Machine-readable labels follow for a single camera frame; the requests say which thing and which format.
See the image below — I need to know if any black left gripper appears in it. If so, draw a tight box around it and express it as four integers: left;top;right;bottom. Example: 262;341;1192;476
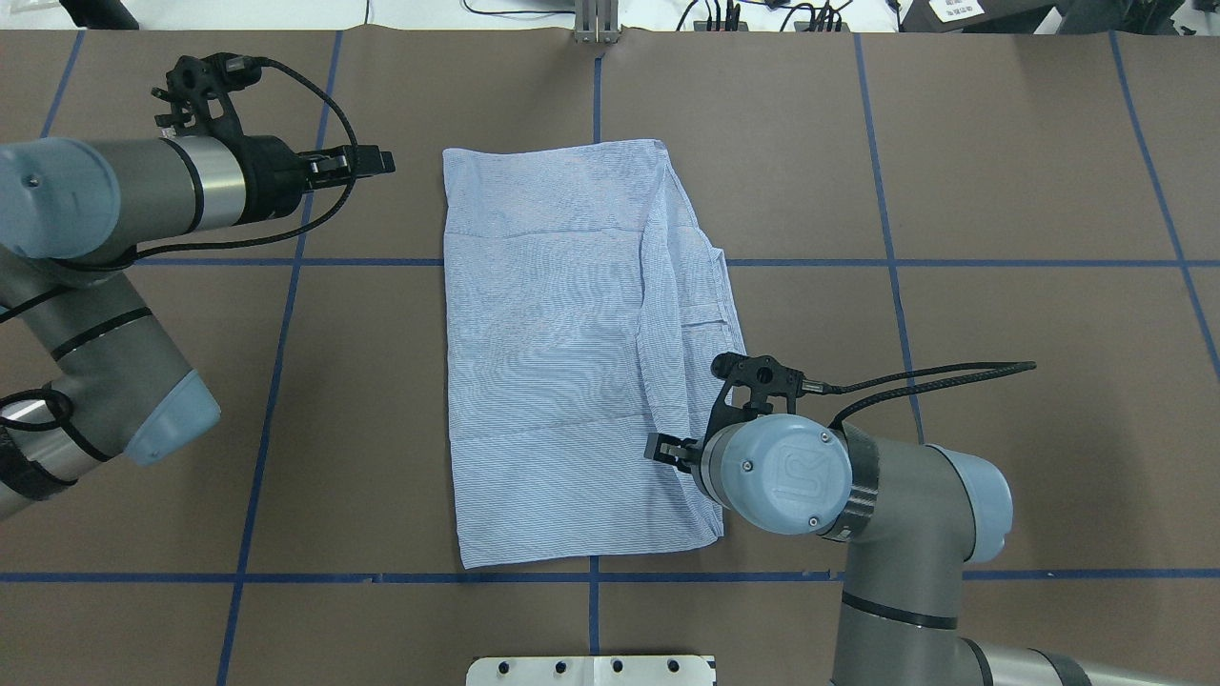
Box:
151;52;397;226

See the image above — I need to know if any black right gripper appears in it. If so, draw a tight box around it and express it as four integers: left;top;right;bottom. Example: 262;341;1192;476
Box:
644;353;832;474

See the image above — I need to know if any blue striped button shirt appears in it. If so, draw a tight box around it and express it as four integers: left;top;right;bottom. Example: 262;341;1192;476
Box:
443;139;744;570

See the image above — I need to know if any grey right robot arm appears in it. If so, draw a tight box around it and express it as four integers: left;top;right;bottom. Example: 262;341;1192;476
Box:
644;352;1171;685

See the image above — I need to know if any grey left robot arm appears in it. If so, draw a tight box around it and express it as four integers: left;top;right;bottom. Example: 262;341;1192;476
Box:
1;52;397;518

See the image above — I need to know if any black box with label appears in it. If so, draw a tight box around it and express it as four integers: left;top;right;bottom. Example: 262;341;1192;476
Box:
899;1;1058;34

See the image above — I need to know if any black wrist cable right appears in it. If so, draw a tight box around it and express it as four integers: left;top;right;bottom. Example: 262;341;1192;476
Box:
827;360;1038;430

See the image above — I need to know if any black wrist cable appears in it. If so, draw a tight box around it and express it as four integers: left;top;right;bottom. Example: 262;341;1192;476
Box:
827;360;1038;430
124;57;361;260

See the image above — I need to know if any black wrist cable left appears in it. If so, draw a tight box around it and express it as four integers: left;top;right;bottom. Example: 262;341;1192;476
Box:
124;57;361;260

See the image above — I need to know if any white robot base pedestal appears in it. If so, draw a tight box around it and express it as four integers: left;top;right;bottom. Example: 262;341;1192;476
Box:
465;655;719;685

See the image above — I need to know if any aluminium frame post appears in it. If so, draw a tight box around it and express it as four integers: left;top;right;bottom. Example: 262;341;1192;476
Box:
573;0;621;45

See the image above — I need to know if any black cable bundle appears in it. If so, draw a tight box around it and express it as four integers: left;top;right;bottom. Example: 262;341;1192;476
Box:
675;0;854;33

